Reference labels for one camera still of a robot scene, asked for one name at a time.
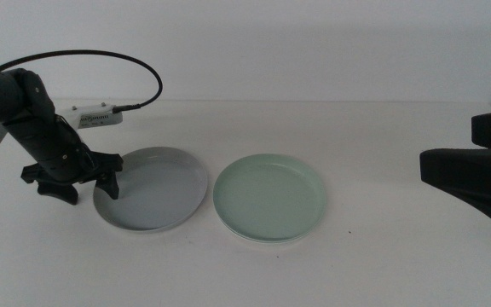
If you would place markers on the green shallow bowl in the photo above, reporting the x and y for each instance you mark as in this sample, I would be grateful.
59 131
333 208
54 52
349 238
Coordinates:
271 198

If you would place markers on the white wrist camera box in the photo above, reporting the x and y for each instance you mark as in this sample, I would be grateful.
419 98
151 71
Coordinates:
96 119

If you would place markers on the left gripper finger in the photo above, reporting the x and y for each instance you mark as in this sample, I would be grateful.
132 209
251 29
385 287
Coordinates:
110 185
60 192

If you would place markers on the grey shallow bowl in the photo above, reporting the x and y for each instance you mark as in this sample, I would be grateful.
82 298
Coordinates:
160 192

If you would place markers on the white shallow bowl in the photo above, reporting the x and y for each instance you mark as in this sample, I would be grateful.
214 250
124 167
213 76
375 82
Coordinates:
235 234

